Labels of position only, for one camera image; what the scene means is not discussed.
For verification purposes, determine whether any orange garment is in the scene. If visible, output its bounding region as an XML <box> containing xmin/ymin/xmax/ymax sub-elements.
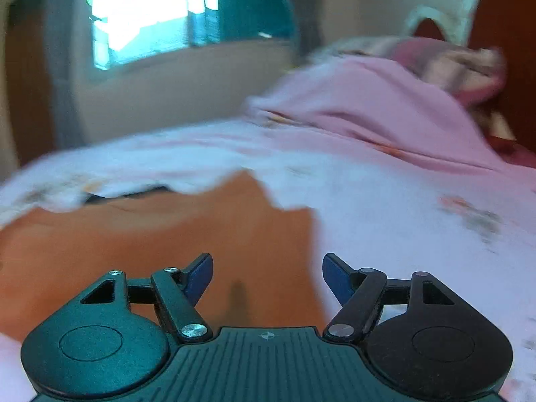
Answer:
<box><xmin>1</xmin><ymin>173</ymin><xmax>325</xmax><ymax>340</ymax></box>

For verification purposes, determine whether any floral pink bed sheet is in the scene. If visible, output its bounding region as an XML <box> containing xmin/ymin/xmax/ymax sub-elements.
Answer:
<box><xmin>1</xmin><ymin>121</ymin><xmax>535</xmax><ymax>401</ymax></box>

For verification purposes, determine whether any pink blanket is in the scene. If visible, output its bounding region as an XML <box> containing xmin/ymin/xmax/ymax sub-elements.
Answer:
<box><xmin>246</xmin><ymin>54</ymin><xmax>504</xmax><ymax>173</ymax></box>

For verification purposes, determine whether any striped pillow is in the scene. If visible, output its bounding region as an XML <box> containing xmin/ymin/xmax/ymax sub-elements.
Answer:
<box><xmin>309</xmin><ymin>37</ymin><xmax>506</xmax><ymax>108</ymax></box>

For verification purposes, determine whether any brown wooden door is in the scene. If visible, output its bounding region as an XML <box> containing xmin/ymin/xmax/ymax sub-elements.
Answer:
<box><xmin>5</xmin><ymin>0</ymin><xmax>55</xmax><ymax>166</ymax></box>

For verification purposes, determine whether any red white headboard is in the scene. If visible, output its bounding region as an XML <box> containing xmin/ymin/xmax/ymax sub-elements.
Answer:
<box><xmin>406</xmin><ymin>0</ymin><xmax>535</xmax><ymax>151</ymax></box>

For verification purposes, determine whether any right grey curtain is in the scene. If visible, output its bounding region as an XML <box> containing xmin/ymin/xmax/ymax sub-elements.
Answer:
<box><xmin>284</xmin><ymin>0</ymin><xmax>323</xmax><ymax>65</ymax></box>

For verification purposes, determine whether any grey curtain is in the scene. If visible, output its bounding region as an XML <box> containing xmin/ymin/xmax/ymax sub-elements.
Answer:
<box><xmin>284</xmin><ymin>0</ymin><xmax>323</xmax><ymax>65</ymax></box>
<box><xmin>44</xmin><ymin>0</ymin><xmax>84</xmax><ymax>150</ymax></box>

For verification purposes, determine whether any left grey curtain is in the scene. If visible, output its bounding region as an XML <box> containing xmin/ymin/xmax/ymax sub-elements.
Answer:
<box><xmin>44</xmin><ymin>0</ymin><xmax>84</xmax><ymax>150</ymax></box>

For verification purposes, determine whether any window with white frame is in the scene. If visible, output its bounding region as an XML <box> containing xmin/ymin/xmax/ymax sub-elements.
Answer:
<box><xmin>86</xmin><ymin>0</ymin><xmax>295</xmax><ymax>71</ymax></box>

